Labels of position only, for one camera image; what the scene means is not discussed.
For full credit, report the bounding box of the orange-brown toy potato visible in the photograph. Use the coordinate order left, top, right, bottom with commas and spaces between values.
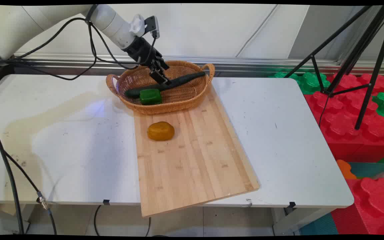
147, 121, 175, 141

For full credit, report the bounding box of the thick black cable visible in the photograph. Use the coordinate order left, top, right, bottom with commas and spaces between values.
0, 120, 25, 234

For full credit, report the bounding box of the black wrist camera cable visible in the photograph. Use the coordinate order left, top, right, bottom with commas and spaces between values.
87, 18, 157, 70

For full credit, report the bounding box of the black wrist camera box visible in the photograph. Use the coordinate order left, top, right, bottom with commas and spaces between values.
144, 16, 160, 39

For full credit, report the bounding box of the long black arm cable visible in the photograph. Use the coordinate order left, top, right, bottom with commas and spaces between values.
0, 17, 98, 81

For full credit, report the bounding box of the green toy bell pepper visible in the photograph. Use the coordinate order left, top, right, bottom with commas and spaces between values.
139, 89, 163, 105

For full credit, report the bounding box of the thin cable with metal connector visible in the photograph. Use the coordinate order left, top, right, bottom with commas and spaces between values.
0, 133, 58, 235

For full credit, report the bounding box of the dark green toy cucumber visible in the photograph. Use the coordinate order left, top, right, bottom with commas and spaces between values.
124, 71, 206, 99

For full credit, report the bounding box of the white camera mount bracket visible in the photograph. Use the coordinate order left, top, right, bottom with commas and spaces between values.
129, 14, 146, 37

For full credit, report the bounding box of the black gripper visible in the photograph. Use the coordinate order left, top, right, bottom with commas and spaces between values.
123, 37, 172, 85

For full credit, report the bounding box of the grey table leg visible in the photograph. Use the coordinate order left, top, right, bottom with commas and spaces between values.
272, 207, 334, 236

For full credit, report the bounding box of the black velcro arm strap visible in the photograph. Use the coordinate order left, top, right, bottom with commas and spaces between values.
85, 5, 100, 24

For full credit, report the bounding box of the bamboo cutting board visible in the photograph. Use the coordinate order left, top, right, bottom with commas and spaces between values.
134, 83, 260, 218

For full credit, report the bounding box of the orange foam block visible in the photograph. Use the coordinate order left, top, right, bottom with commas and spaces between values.
336, 159, 358, 180

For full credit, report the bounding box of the black camera tripod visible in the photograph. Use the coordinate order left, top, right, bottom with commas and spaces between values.
284, 5, 384, 130

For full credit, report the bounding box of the teal foam mat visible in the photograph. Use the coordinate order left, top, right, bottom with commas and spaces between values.
347, 162, 384, 178

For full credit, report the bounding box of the aluminium rail profile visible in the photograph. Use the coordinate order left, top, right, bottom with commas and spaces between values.
14, 53, 384, 76

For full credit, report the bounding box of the woven wicker basket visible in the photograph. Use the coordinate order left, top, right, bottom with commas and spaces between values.
106, 60, 215, 115

